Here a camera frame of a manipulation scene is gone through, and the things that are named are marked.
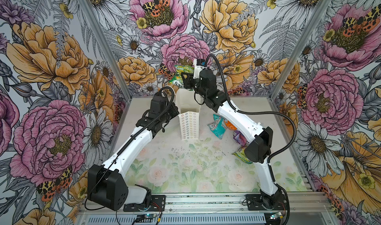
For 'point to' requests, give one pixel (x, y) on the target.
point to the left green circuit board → (147, 218)
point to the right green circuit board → (275, 215)
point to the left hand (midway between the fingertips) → (178, 111)
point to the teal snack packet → (219, 127)
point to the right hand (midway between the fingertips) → (182, 77)
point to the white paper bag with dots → (189, 113)
